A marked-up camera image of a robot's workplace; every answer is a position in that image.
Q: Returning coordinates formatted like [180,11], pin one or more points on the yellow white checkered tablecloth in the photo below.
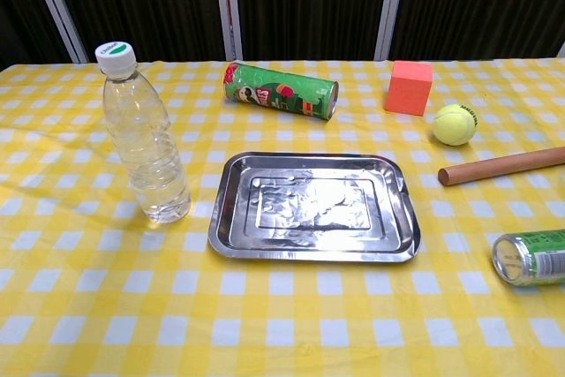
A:
[132,306]

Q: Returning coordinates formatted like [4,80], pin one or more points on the green drink can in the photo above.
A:
[534,258]

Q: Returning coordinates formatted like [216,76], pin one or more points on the yellow tennis ball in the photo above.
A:
[454,125]

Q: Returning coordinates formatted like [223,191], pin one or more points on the green chip canister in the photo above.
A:
[278,92]

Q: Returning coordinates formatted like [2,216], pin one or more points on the clear plastic bottle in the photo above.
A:
[145,152]

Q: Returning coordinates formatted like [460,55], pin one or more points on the grey metal partition post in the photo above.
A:
[57,6]
[562,51]
[236,19]
[391,6]

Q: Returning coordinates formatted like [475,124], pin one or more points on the rectangular metal tray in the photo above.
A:
[309,209]

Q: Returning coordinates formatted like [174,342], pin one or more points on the wooden rolling pin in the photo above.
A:
[499,167]

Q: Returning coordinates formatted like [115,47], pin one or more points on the orange foam cube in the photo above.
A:
[408,90]

